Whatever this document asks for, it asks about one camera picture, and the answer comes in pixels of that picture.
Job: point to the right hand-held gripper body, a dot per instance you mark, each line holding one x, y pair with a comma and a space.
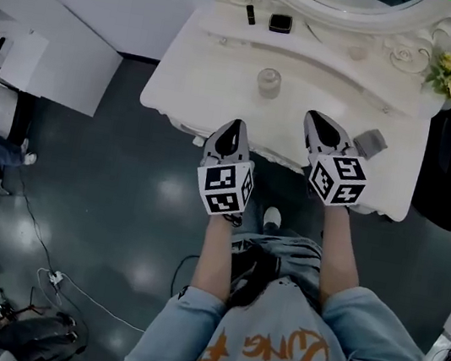
339, 177

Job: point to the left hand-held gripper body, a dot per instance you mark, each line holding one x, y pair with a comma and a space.
221, 183

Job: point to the small clear glass container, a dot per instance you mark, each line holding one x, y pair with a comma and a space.
267, 83

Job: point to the person's left forearm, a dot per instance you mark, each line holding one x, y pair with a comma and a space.
215, 259

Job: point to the person's right forearm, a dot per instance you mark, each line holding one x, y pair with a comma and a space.
338, 258

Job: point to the grey folded cloth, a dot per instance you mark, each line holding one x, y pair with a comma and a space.
369, 143

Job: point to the person's white shoe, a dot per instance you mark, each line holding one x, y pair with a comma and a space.
273, 217

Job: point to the person's grey trousers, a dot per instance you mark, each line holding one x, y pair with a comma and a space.
286, 250

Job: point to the black chest pack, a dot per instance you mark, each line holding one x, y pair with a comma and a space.
254, 274

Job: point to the white ornate dressing table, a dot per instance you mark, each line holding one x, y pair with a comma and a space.
310, 82

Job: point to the black square compact case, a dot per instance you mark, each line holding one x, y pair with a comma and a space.
281, 22

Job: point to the black lipstick tube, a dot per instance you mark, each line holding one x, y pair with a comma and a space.
250, 14

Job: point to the person's light blue shirt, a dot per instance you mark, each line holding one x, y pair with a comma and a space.
277, 355

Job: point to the white power strip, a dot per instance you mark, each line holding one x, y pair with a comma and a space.
55, 275

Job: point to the white board panel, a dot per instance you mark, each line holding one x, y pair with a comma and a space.
43, 67

